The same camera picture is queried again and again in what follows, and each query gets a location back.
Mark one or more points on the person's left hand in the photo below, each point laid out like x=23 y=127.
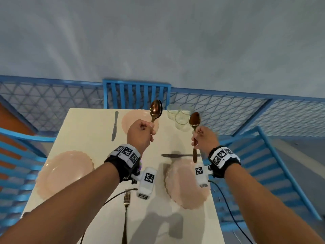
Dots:
x=138 y=137

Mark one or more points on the person's right hand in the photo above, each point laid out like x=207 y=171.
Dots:
x=207 y=141

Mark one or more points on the person's left thumb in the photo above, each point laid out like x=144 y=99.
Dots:
x=152 y=134

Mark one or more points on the person's right thumb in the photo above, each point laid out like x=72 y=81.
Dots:
x=195 y=141

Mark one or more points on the copper spoon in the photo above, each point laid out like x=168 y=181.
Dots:
x=194 y=120
x=155 y=109

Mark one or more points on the person's left forearm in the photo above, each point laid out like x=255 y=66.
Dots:
x=63 y=208

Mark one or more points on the person's right forearm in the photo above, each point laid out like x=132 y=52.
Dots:
x=264 y=208

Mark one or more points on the pink scalloped plate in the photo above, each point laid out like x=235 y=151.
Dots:
x=134 y=121
x=63 y=172
x=182 y=185

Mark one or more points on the silver table knife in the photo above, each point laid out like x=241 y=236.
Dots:
x=115 y=127
x=177 y=155

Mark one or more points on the clear drinking glass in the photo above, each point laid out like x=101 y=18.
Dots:
x=186 y=110
x=173 y=111
x=182 y=121

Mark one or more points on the black wristband with marker tags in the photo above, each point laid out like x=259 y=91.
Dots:
x=223 y=160
x=124 y=160

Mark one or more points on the blue mesh railing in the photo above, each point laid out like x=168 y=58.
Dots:
x=228 y=114

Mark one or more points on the blue slatted chair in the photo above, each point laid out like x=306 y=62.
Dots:
x=264 y=175
x=17 y=175
x=137 y=92

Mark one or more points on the silver fork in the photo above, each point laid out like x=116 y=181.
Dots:
x=125 y=215

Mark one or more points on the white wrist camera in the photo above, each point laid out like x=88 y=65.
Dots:
x=201 y=176
x=146 y=181

